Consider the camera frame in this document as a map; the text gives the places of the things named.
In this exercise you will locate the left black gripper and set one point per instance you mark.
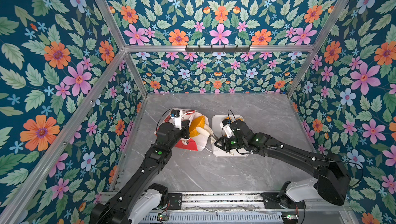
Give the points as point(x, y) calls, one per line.
point(185, 124)

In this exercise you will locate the red white paper bag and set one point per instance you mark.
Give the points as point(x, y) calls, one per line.
point(197, 143)

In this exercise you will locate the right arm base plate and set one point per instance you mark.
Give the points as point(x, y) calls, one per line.
point(275, 200)

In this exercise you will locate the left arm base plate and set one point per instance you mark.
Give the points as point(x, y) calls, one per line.
point(156, 201)

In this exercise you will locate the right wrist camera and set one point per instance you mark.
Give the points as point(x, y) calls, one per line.
point(226, 130)

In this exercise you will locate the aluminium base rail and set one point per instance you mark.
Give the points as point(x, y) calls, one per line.
point(252, 201)

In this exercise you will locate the white rectangular tray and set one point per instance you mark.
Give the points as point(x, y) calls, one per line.
point(225, 153)

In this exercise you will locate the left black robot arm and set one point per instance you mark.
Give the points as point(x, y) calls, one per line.
point(119, 207)

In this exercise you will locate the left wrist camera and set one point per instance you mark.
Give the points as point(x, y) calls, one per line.
point(176, 115)

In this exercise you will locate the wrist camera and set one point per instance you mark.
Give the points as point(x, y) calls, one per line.
point(226, 130)
point(176, 115)

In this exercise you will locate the black hook rail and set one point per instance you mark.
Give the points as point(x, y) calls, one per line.
point(217, 49)

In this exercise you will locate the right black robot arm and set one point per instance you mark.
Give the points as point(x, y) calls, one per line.
point(329, 179)

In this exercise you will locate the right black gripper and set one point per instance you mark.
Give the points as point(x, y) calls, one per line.
point(223, 143)

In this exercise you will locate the yellow oval fake bread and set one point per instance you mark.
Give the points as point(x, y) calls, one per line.
point(198, 122)

